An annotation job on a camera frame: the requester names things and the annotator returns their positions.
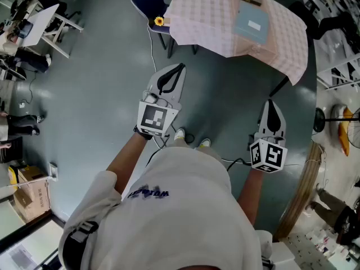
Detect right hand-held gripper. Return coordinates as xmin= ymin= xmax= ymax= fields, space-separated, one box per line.
xmin=249 ymin=98 xmax=289 ymax=174

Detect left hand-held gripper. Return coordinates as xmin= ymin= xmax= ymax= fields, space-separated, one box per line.
xmin=136 ymin=62 xmax=187 ymax=139

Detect light blue box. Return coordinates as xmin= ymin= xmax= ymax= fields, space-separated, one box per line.
xmin=233 ymin=3 xmax=270 ymax=45

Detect person's right forearm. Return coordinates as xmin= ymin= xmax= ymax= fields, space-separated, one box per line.
xmin=237 ymin=166 xmax=266 ymax=231

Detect person's left forearm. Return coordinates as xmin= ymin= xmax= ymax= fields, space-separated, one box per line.
xmin=105 ymin=132 xmax=150 ymax=194

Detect pink checked tablecloth table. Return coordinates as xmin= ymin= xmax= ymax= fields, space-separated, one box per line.
xmin=163 ymin=0 xmax=309 ymax=97

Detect black standing fan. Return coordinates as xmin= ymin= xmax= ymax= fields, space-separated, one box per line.
xmin=313 ymin=107 xmax=360 ymax=150

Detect black wristband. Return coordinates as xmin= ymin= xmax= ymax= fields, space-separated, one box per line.
xmin=133 ymin=125 xmax=149 ymax=141

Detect person's beige trousers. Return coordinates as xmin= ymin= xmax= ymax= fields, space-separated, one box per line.
xmin=172 ymin=137 xmax=214 ymax=153

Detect orange and grey cushion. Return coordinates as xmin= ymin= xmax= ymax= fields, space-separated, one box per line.
xmin=330 ymin=104 xmax=356 ymax=156

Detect wooden slatted board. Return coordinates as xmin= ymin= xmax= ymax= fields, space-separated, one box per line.
xmin=274 ymin=142 xmax=325 ymax=240

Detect white metal rack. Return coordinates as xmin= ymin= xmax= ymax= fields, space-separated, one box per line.
xmin=316 ymin=52 xmax=360 ymax=91

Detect black office chair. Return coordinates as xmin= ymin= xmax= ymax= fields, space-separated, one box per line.
xmin=288 ymin=0 xmax=322 ymax=41
xmin=317 ymin=10 xmax=357 ymax=42

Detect person's white shirt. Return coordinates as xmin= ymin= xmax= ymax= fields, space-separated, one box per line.
xmin=58 ymin=146 xmax=273 ymax=270

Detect white trestle table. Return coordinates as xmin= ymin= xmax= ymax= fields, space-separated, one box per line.
xmin=21 ymin=3 xmax=85 ymax=59

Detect large cardboard box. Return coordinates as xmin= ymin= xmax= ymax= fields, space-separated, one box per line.
xmin=12 ymin=175 xmax=53 ymax=223

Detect white extension cable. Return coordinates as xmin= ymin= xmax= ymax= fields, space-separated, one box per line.
xmin=146 ymin=25 xmax=158 ymax=73

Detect right hand-held gripper cable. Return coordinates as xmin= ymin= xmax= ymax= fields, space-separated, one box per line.
xmin=221 ymin=157 xmax=253 ymax=171

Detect hand-held gripper cable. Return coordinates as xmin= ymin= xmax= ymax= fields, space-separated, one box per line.
xmin=145 ymin=135 xmax=171 ymax=168
xmin=221 ymin=157 xmax=253 ymax=171

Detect left hand-held gripper cable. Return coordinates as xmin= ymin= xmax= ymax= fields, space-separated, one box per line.
xmin=145 ymin=135 xmax=171 ymax=168

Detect grey shoulder strap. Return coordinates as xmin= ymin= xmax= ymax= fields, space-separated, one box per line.
xmin=69 ymin=220 xmax=99 ymax=244
xmin=261 ymin=256 xmax=275 ymax=270

